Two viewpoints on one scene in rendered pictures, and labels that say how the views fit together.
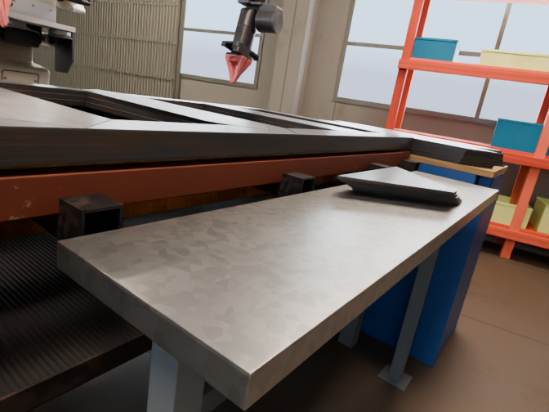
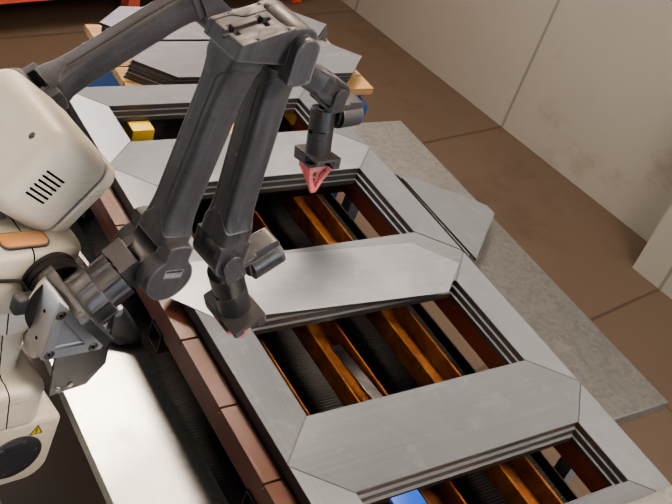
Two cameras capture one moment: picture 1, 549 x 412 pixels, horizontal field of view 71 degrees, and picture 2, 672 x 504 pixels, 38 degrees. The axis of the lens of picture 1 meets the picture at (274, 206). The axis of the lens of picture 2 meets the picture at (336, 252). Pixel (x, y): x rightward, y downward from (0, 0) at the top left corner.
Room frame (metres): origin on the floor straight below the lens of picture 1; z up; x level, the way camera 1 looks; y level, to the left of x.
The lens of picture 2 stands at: (0.65, 1.97, 2.15)
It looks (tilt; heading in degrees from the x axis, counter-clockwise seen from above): 36 degrees down; 283
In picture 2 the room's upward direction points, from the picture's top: 20 degrees clockwise
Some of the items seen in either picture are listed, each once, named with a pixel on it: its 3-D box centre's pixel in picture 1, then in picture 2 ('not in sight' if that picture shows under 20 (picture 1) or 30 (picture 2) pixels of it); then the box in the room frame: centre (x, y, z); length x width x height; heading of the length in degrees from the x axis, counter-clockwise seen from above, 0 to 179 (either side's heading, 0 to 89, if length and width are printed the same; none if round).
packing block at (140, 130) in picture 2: not in sight; (139, 131); (1.67, 0.07, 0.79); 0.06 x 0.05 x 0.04; 56
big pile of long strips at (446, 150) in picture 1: (401, 141); (236, 48); (1.71, -0.50, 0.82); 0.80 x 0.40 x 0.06; 56
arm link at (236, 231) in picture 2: not in sight; (248, 152); (1.08, 0.84, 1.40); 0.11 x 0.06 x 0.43; 154
